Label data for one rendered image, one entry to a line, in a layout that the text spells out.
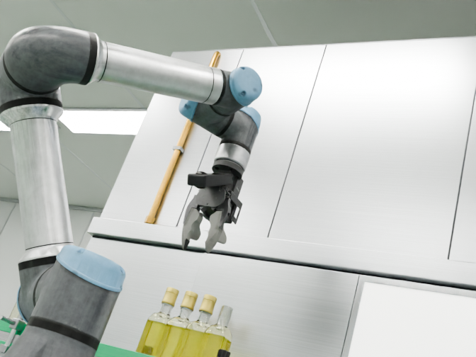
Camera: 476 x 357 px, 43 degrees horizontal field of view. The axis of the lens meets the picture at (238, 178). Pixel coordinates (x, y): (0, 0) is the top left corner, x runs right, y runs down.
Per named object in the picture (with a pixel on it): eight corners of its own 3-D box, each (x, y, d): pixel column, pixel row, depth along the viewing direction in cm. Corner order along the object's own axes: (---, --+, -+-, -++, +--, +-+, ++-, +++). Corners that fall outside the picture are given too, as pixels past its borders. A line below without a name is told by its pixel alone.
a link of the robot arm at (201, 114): (207, 71, 130) (247, 98, 134) (183, 89, 139) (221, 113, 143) (195, 100, 127) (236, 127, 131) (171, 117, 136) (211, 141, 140)
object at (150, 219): (154, 226, 194) (223, 52, 224) (149, 222, 191) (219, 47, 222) (146, 225, 195) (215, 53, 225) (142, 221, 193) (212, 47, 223)
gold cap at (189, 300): (195, 312, 155) (200, 296, 157) (189, 307, 153) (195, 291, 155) (184, 310, 157) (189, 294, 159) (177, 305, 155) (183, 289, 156)
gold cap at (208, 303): (214, 316, 153) (219, 299, 155) (207, 311, 150) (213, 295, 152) (202, 314, 155) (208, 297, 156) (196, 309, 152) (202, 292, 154)
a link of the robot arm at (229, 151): (241, 143, 133) (210, 142, 137) (236, 161, 132) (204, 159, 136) (254, 161, 139) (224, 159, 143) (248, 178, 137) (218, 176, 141)
